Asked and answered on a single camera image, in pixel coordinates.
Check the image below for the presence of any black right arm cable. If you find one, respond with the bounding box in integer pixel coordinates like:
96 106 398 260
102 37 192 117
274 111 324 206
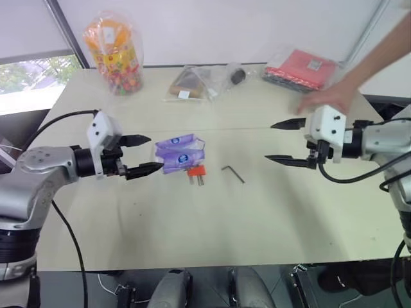
319 150 411 308

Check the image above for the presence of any white roller blind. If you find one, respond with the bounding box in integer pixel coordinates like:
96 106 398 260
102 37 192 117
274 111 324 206
0 0 73 64

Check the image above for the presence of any brown item in clear bag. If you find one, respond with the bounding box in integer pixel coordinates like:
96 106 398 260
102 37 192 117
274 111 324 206
162 65 223 103

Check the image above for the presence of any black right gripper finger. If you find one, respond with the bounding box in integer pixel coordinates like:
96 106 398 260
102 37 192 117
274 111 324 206
270 117 308 131
264 155 318 170

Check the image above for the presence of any dark window frame post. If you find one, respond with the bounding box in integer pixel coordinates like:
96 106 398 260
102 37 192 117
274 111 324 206
43 0 93 70

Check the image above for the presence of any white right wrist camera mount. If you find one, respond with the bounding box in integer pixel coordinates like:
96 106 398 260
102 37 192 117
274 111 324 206
303 105 349 164

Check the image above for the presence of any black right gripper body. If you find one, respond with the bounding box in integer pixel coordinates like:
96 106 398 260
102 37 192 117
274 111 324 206
304 137 334 169

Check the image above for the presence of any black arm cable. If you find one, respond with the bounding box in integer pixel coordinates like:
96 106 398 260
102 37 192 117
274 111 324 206
26 110 99 308
319 150 411 308

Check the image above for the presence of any grey rounded robot leg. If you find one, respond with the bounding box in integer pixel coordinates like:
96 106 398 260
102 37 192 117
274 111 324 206
228 266 277 308
150 268 194 308

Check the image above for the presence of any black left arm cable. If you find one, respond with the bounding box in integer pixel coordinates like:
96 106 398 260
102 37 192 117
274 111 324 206
26 110 99 308

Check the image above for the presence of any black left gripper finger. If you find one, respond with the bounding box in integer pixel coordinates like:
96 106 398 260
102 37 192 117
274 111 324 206
123 162 165 181
120 134 152 149

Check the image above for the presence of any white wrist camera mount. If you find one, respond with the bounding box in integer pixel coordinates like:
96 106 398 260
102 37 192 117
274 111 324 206
87 110 123 179
303 105 349 164

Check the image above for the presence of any purple tissue pack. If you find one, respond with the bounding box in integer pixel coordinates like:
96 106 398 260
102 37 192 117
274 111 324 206
153 133 206 176

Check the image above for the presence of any black roll in clear bag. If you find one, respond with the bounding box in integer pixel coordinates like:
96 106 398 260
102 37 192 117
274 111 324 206
221 61 255 94

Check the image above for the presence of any colourful candy jar in plastic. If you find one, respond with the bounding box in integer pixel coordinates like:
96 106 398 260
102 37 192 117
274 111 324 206
82 9 144 97

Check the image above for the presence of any red cloth pack in plastic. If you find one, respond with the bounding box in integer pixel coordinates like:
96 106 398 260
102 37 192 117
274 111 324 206
261 47 342 94

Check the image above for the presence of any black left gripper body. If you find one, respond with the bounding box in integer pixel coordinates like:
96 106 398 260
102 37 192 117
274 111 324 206
101 136 130 177

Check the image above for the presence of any silver frame post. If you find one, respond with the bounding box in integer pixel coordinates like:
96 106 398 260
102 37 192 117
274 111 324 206
345 0 399 62

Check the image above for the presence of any person's bare hand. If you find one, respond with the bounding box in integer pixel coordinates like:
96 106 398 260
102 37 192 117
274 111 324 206
293 76 361 116

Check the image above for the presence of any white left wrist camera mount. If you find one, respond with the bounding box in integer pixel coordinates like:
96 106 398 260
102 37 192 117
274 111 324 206
87 110 123 179

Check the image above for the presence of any red rectangular block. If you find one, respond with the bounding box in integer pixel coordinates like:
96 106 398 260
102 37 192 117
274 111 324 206
187 164 208 178

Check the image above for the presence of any metal hex key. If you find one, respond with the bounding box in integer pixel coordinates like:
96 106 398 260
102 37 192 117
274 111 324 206
221 165 246 184

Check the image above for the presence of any black bracket under table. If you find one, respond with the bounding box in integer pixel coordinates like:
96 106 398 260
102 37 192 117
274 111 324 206
114 283 138 308
288 264 315 308

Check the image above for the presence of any thin white cable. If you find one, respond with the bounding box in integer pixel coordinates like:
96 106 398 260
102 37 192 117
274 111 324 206
97 272 117 295

